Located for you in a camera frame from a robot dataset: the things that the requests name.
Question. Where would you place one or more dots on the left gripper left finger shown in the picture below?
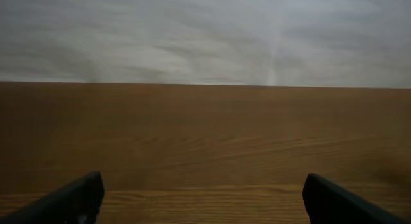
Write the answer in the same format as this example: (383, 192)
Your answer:
(70, 201)

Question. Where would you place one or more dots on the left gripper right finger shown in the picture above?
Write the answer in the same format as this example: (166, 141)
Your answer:
(334, 203)

